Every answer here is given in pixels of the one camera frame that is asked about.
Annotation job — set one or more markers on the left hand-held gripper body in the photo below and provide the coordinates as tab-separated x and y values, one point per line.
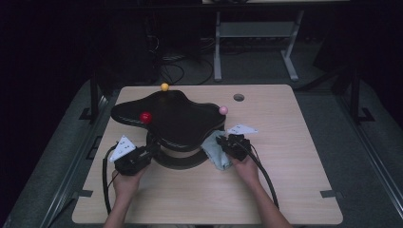
133	161

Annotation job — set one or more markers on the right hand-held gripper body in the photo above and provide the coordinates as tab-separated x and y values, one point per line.
237	147

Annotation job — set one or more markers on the light blue cloth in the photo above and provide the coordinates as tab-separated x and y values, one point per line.
215	155

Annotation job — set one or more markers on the red ball knob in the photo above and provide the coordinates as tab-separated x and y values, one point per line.
145	117

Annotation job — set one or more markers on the pink ball knob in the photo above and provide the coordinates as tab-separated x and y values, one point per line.
223	110

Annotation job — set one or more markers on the black wavy tray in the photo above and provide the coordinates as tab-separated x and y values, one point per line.
177	120

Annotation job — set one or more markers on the yellow ball knob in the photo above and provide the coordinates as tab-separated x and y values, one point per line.
164	86

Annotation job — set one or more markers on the person's left hand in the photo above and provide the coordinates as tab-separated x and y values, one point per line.
126	185

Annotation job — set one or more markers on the person's right hand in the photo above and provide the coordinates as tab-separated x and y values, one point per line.
247	172

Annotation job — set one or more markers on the black flat strip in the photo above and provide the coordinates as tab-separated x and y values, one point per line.
329	193
85	193

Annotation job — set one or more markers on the grey metal stand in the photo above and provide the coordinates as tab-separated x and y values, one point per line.
253	29

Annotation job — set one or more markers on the grey metal rail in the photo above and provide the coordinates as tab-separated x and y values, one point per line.
377	161
68	177

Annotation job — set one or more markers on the black metal post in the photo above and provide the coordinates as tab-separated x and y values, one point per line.
355	95
94	95

